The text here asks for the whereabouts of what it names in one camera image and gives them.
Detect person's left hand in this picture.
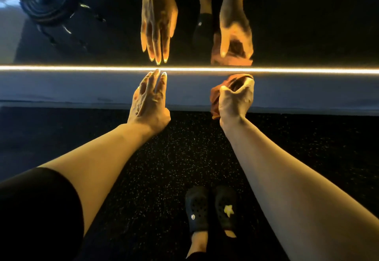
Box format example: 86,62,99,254
127,68,173,138

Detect person's right hand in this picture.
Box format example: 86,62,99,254
217,76,256,131

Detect dark brown cleaning cloth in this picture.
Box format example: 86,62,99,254
210,72,255,121

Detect large wall mirror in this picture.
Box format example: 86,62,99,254
0,0,379,115

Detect person's left forearm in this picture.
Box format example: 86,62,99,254
38,122,156,236

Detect person's right forearm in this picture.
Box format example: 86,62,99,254
220,116,379,261

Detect person's black left shoe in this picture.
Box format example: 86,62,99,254
184,185,212,235

